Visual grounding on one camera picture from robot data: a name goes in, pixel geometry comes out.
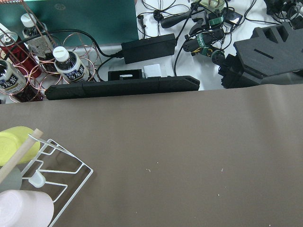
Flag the wooden rack handle rod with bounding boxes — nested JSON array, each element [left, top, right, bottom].
[[0, 128, 44, 183]]

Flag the black power adapter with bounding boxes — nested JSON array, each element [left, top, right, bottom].
[[121, 33, 177, 64]]

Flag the yellow plastic cup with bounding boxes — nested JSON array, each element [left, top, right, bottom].
[[0, 126, 40, 166]]

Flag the white wire cup rack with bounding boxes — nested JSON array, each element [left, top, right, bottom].
[[21, 139, 94, 227]]

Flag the grey plastic cup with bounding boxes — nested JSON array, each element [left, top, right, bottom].
[[0, 166, 22, 192]]

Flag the black foam gripper stand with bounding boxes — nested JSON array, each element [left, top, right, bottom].
[[218, 23, 303, 88]]

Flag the long black foam bar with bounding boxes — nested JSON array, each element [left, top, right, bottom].
[[45, 76, 200, 100]]

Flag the tea bottle white cap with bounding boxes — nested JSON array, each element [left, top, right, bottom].
[[53, 46, 90, 83]]

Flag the copper wire bottle rack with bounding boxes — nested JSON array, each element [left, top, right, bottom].
[[0, 0, 95, 102]]

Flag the green cutting mat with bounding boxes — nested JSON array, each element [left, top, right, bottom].
[[0, 0, 139, 47]]

